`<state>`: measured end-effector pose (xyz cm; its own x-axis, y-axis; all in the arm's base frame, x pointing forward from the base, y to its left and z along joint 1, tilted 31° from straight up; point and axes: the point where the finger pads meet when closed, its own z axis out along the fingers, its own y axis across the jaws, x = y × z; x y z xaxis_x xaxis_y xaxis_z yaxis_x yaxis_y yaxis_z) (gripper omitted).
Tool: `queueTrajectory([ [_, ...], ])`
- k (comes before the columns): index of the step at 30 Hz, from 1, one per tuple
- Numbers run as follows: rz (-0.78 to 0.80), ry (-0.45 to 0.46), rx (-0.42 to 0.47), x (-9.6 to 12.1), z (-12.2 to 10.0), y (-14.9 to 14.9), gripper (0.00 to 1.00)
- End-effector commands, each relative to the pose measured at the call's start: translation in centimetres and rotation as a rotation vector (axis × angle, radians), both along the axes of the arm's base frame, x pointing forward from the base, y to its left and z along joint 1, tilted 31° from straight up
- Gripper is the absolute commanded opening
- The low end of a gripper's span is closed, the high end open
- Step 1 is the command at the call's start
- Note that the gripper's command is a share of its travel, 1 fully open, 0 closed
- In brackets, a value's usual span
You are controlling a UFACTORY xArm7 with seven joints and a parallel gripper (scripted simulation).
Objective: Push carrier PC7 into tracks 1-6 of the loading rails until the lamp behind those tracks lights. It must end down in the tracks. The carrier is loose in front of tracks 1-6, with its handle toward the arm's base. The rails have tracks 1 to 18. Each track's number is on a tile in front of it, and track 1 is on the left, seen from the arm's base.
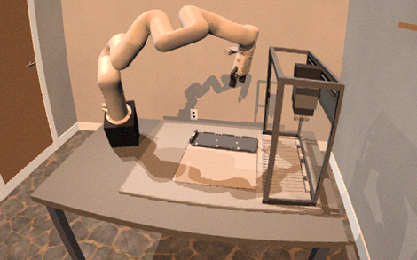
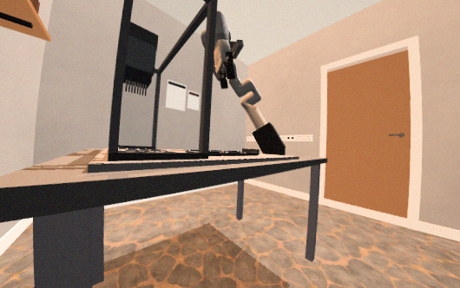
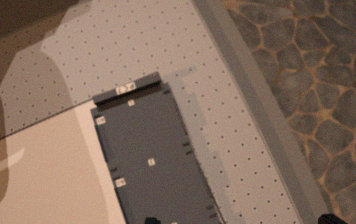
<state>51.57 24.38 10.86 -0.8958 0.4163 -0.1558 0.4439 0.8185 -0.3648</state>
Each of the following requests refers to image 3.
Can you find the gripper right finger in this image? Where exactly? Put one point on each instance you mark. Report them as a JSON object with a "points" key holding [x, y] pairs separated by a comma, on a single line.
{"points": [[330, 219]]}

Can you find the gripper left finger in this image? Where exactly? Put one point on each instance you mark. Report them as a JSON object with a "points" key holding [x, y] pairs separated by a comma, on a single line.
{"points": [[150, 220]]}

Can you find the beige perforated plate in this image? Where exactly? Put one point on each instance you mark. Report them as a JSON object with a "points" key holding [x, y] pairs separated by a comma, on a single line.
{"points": [[98, 45]]}

